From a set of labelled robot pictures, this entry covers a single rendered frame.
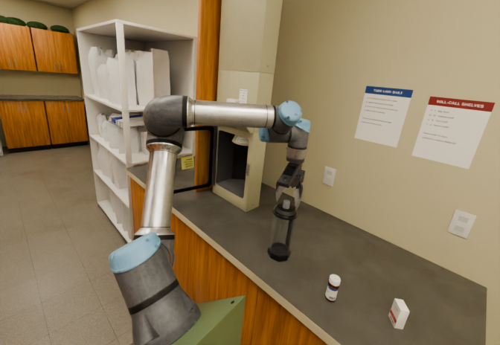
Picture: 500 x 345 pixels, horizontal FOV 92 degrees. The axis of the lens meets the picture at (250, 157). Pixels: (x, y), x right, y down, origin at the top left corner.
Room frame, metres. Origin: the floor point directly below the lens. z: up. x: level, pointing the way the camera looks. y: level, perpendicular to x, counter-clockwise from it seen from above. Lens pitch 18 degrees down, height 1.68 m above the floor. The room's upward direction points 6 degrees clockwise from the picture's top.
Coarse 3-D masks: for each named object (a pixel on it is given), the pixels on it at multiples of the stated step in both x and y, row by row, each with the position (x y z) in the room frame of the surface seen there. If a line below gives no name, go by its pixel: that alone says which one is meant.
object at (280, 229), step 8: (288, 216) 0.86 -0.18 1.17; (272, 224) 0.90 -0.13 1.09; (280, 224) 0.87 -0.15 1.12; (288, 224) 0.86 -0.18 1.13; (272, 232) 0.89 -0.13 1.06; (280, 232) 0.86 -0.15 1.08; (288, 232) 0.86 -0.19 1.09; (272, 240) 0.88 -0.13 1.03; (280, 240) 0.86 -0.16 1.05; (288, 240) 0.87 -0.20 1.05; (272, 248) 0.88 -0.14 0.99; (280, 248) 0.86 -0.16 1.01; (288, 248) 0.87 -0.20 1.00
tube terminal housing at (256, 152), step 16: (224, 80) 1.41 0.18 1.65; (240, 80) 1.32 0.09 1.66; (256, 80) 1.25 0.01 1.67; (272, 80) 1.31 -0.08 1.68; (224, 96) 1.41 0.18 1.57; (256, 96) 1.24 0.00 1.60; (224, 128) 1.40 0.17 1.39; (256, 128) 1.25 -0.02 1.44; (256, 144) 1.26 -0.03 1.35; (256, 160) 1.27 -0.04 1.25; (256, 176) 1.28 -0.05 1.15; (224, 192) 1.37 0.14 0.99; (256, 192) 1.29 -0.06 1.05; (240, 208) 1.27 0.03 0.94
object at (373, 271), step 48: (192, 192) 1.42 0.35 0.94; (240, 240) 0.98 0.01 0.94; (336, 240) 1.05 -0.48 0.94; (384, 240) 1.09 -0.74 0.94; (288, 288) 0.72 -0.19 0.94; (384, 288) 0.76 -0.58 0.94; (432, 288) 0.79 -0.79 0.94; (480, 288) 0.81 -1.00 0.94; (336, 336) 0.55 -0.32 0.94; (384, 336) 0.57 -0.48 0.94; (432, 336) 0.58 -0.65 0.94; (480, 336) 0.60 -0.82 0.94
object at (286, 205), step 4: (284, 200) 0.91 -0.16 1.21; (288, 200) 0.91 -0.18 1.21; (280, 204) 0.92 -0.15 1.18; (284, 204) 0.90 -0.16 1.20; (288, 204) 0.89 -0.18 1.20; (276, 208) 0.90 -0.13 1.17; (280, 208) 0.89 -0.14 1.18; (284, 208) 0.90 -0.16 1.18; (288, 208) 0.90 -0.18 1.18; (292, 208) 0.90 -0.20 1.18; (280, 212) 0.87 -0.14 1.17; (284, 212) 0.87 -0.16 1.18; (288, 212) 0.87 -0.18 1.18; (292, 212) 0.88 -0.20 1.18; (296, 212) 0.90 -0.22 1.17
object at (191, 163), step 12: (192, 132) 1.35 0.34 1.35; (204, 132) 1.39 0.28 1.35; (192, 144) 1.35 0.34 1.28; (204, 144) 1.40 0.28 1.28; (180, 156) 1.31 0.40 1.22; (192, 156) 1.35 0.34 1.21; (204, 156) 1.40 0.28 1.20; (180, 168) 1.31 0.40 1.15; (192, 168) 1.35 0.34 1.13; (204, 168) 1.40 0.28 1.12; (180, 180) 1.31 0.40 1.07; (192, 180) 1.35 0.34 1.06; (204, 180) 1.40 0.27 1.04
